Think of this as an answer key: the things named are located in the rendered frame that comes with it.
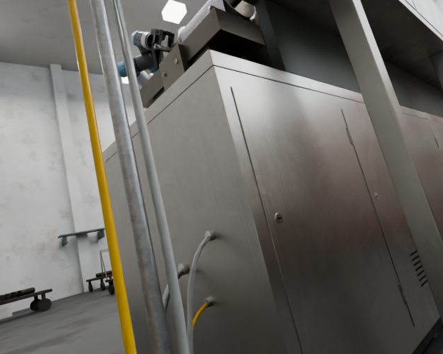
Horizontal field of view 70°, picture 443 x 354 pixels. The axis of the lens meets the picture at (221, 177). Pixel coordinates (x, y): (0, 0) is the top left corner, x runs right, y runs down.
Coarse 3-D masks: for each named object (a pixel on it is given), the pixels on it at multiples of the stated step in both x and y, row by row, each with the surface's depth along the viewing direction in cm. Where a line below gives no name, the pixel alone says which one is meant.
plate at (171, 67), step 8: (176, 48) 82; (168, 56) 85; (176, 56) 82; (184, 56) 82; (160, 64) 88; (168, 64) 85; (176, 64) 82; (184, 64) 81; (160, 72) 88; (168, 72) 85; (176, 72) 82; (168, 80) 86
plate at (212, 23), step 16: (208, 16) 75; (224, 16) 75; (192, 32) 80; (208, 32) 75; (224, 32) 74; (240, 32) 77; (256, 32) 82; (192, 48) 80; (224, 48) 80; (240, 48) 82; (256, 48) 84; (160, 80) 92; (144, 96) 99
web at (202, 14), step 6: (210, 0) 104; (216, 0) 102; (222, 0) 100; (204, 6) 107; (216, 6) 102; (222, 6) 100; (198, 12) 110; (204, 12) 106; (198, 18) 108; (246, 18) 108; (192, 24) 111; (198, 24) 109; (186, 30) 114; (192, 30) 111; (180, 36) 117; (186, 36) 114
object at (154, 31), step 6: (156, 30) 133; (162, 30) 134; (150, 36) 140; (156, 36) 134; (162, 36) 132; (168, 36) 134; (150, 42) 140; (156, 42) 135; (150, 48) 141; (156, 48) 134
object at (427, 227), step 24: (336, 0) 86; (360, 24) 81; (360, 48) 82; (360, 72) 82; (384, 72) 81; (384, 96) 78; (384, 120) 78; (384, 144) 78; (408, 144) 75; (408, 168) 75; (408, 192) 75; (408, 216) 75; (432, 216) 72; (432, 240) 72; (432, 264) 72; (432, 288) 72
